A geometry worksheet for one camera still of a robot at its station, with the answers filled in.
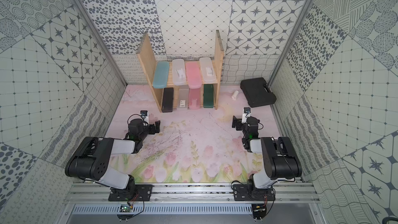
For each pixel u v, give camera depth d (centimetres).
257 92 111
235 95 110
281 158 46
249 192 67
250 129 72
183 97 105
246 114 80
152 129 86
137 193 73
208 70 88
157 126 88
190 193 76
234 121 86
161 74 85
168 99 101
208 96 103
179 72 87
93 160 45
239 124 86
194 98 101
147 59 80
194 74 86
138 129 73
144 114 83
